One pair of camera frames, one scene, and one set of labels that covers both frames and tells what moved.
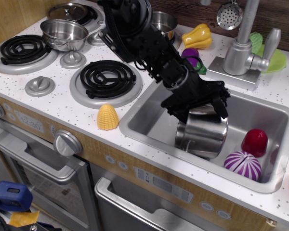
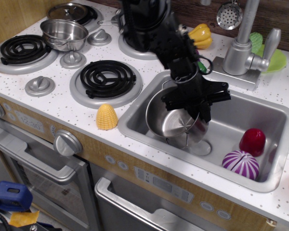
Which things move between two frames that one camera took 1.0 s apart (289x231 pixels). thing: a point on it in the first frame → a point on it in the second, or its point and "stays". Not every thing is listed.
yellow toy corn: [107, 119] stays
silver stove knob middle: [73, 60] stays
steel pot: [204, 134] → [175, 124]
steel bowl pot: [63, 34] stays
